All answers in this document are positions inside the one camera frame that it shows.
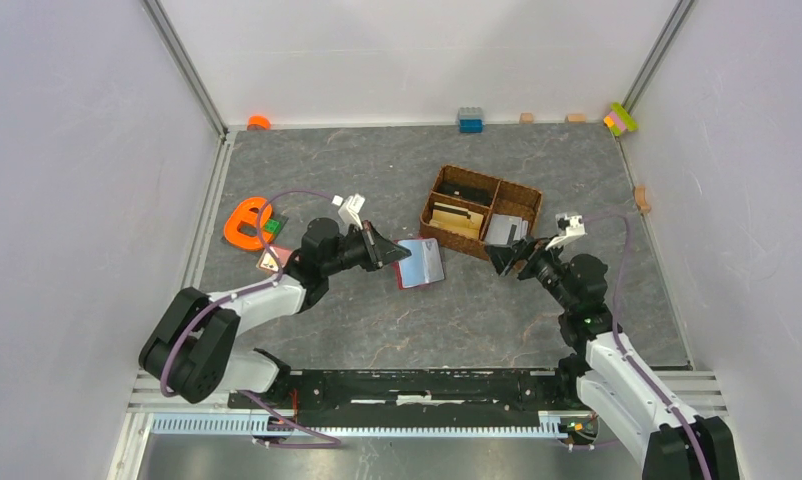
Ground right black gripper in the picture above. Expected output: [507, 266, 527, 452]
[482, 233, 575, 312]

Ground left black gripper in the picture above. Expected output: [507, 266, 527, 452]
[323, 219, 411, 277]

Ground red card holder wallet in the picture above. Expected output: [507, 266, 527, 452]
[395, 238, 446, 290]

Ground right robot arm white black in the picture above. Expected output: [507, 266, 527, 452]
[485, 237, 741, 479]

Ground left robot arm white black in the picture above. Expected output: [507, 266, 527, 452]
[138, 218, 412, 408]

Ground grey cards in basket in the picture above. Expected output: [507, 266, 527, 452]
[484, 214, 529, 245]

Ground beige cards in basket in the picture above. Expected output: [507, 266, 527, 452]
[428, 202, 484, 239]

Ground black card in basket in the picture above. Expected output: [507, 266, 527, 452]
[436, 182, 493, 206]

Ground pink picture card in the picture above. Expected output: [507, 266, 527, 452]
[256, 245, 293, 273]

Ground woven brown basket organizer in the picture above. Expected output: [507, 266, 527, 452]
[419, 165, 543, 260]

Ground green toy brick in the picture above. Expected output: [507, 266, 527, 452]
[263, 218, 287, 236]

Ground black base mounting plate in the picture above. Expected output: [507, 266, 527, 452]
[258, 368, 590, 428]

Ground blue grey toy bricks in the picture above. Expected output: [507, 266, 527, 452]
[457, 107, 485, 134]

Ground curved wooden piece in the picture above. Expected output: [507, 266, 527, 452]
[633, 185, 652, 215]

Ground orange plastic letter shape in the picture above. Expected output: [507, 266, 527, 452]
[223, 197, 274, 252]

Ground green pink toy bricks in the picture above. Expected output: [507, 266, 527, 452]
[603, 102, 639, 138]

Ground orange round cap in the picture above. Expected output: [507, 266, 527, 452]
[246, 115, 271, 131]

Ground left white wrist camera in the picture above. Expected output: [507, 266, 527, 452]
[331, 194, 365, 229]

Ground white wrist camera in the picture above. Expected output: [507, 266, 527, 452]
[331, 194, 365, 229]
[545, 212, 586, 251]

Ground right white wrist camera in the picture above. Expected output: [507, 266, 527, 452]
[545, 212, 586, 251]

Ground slotted cable duct rail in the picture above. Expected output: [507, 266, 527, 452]
[150, 413, 567, 440]

